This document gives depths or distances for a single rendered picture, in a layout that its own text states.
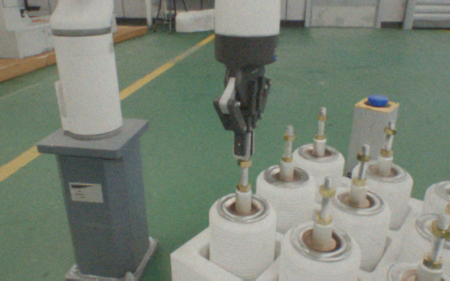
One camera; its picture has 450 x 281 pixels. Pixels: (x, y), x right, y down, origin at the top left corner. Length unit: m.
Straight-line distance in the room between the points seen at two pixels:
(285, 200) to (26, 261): 0.58
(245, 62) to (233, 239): 0.23
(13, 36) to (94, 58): 2.29
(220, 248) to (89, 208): 0.28
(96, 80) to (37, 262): 0.45
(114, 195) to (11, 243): 0.38
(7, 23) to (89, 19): 2.33
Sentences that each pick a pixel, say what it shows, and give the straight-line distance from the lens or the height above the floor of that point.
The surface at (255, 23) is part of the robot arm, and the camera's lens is 0.41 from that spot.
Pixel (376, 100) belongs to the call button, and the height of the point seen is 0.33.
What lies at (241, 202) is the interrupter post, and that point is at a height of 0.27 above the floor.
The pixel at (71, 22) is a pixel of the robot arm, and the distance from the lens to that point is 0.62.
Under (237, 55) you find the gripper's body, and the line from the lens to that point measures 0.42.
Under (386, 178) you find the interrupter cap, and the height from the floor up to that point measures 0.25.
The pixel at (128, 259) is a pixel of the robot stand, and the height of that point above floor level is 0.06.
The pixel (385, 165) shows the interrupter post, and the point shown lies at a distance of 0.67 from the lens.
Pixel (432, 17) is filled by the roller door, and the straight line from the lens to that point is 5.73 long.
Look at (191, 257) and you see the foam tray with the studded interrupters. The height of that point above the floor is 0.18.
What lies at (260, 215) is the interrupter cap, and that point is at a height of 0.25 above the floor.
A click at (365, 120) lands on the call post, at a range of 0.81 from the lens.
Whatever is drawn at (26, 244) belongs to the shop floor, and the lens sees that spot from 0.98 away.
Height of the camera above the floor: 0.54
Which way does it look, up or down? 23 degrees down
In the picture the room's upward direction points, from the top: straight up
